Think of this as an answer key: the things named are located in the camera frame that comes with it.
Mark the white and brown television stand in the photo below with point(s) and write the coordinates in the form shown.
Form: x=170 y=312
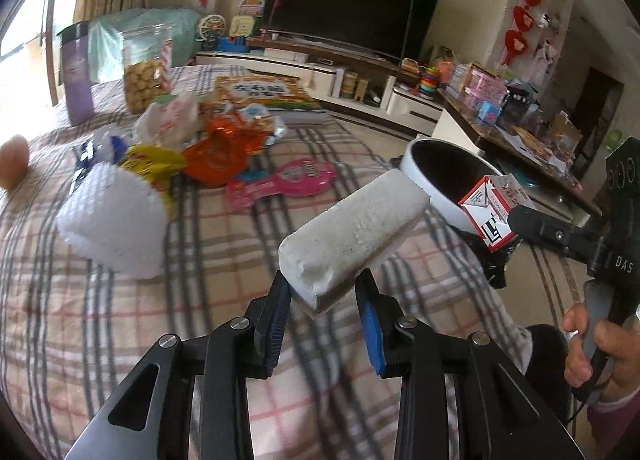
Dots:
x=415 y=112

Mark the clear plastic cookie jar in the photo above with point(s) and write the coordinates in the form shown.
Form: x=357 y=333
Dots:
x=145 y=79

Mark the toy ferris wheel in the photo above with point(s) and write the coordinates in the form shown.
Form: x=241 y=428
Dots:
x=211 y=29

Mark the colourful toy telephone board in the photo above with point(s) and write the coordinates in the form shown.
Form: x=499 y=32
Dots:
x=247 y=14

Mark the white trash bin black bag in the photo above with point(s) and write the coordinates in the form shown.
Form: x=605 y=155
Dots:
x=415 y=164

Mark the pink bottle-shaped packet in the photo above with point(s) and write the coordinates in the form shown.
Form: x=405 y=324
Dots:
x=295 y=177

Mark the yellow snack wrapper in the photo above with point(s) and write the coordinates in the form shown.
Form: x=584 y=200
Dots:
x=150 y=164

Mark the black flat television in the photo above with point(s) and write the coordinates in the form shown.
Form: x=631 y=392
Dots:
x=350 y=4

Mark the white foam fruit net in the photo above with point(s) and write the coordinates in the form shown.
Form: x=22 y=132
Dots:
x=110 y=220

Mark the purple box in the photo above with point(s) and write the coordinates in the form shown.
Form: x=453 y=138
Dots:
x=77 y=84

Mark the rainbow stacking rings toy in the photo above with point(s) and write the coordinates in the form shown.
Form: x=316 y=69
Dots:
x=429 y=84

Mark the small blue box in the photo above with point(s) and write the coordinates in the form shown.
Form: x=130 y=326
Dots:
x=489 y=112

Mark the white foam block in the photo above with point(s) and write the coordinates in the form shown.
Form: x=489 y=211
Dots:
x=350 y=235

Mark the orange snack wrapper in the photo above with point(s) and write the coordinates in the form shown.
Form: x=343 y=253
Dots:
x=215 y=154

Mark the orange children's book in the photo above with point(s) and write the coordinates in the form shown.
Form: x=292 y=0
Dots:
x=260 y=92

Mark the red and white cigarette box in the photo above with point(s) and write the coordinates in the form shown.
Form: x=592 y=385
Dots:
x=480 y=210

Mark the blue toy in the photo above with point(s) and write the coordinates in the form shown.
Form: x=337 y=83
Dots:
x=232 y=43

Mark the cluttered brown side table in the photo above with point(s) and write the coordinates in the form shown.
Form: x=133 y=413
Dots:
x=470 y=124

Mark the white plastic bag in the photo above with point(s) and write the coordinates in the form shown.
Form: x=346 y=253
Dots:
x=170 y=119

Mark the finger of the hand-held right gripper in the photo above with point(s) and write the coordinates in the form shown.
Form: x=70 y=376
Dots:
x=550 y=232

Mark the blue and white plastic wrapper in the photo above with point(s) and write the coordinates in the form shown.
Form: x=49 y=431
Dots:
x=82 y=154

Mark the silver crumpled cartoon wrapper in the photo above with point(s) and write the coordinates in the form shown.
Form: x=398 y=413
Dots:
x=260 y=124

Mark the pink storage boxes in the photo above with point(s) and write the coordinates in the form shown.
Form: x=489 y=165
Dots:
x=485 y=82

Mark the person's right hand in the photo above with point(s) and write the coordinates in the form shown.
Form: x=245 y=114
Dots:
x=625 y=355

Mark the orange round fruit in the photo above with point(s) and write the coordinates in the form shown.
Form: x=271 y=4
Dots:
x=12 y=162

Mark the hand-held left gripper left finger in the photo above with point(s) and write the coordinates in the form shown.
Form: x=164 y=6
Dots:
x=272 y=312

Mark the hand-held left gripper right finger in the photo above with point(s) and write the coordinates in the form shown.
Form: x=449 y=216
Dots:
x=370 y=325

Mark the person's right forearm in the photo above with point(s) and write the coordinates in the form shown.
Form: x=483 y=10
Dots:
x=620 y=415

